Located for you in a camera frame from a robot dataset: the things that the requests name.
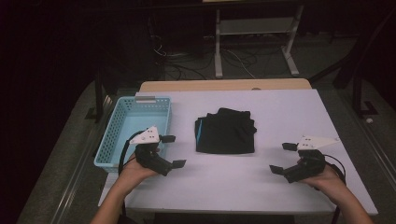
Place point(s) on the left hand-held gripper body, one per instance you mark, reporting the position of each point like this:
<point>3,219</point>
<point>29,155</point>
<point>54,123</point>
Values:
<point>148,157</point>

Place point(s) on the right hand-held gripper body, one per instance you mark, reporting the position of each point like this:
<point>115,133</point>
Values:
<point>306,165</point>

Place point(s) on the light blue plastic basket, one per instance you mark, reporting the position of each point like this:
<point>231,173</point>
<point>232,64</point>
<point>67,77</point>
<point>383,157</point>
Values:
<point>130,119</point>

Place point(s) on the black cloth blue stripe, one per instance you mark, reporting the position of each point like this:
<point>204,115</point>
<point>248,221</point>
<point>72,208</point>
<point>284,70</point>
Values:
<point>225,132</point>

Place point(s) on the person's left hand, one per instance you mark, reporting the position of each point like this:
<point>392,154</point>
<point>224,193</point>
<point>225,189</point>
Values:
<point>133,172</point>

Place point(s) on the person's right hand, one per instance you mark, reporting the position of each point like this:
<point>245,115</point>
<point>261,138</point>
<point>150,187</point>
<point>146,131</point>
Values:
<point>327,182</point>

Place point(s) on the small white round object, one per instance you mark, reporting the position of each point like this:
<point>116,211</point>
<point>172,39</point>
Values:
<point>369,120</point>

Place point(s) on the black metal stand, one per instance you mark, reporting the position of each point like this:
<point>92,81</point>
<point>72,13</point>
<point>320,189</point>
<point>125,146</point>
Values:
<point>358,93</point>
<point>99,93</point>

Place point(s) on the white metal stand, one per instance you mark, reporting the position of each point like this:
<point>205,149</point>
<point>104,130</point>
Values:
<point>218,46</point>

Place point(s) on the grey metal rail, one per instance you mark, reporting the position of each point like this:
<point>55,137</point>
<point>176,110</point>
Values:
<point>370,137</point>
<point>81,168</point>

